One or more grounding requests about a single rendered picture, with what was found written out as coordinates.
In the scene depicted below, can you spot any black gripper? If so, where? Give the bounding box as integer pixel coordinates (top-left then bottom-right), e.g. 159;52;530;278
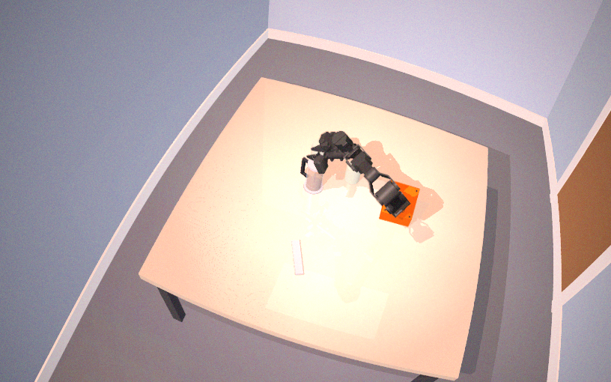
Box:
306;145;343;174

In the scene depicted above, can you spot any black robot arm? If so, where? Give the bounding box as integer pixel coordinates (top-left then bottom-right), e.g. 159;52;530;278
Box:
319;131;410;218

